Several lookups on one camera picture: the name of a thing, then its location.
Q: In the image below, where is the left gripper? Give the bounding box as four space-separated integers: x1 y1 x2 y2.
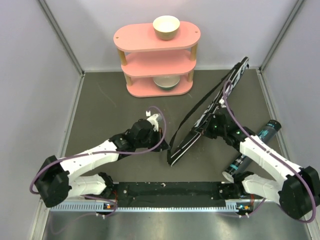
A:
135 127 170 152

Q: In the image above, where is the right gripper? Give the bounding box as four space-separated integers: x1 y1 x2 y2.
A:
196 113 227 139

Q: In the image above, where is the black racket bag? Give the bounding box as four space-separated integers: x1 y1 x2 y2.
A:
166 56 249 167

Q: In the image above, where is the black shuttlecock tube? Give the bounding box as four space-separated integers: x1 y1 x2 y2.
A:
222 119 282 182

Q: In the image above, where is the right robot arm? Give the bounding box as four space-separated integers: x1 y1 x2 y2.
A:
195 107 320 221

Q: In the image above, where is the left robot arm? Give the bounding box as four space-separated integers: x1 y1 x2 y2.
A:
32 114 169 208

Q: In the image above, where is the green bowl on bottom shelf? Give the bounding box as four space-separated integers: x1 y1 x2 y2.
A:
153 75 181 91

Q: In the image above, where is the pink three-tier shelf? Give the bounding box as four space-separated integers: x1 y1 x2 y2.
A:
113 21 201 98

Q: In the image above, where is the cream bowl on top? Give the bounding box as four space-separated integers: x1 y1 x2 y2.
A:
152 15 180 41

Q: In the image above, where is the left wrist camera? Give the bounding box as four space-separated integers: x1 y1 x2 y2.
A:
145 110 163 132

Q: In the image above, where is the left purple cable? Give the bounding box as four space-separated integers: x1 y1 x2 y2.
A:
29 106 167 218

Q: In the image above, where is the purple cable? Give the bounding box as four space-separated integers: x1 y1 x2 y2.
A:
222 80 316 223
29 106 167 218

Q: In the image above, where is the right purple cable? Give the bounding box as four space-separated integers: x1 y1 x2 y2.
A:
222 80 316 223

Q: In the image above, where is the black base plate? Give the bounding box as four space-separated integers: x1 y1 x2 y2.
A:
90 181 252 208

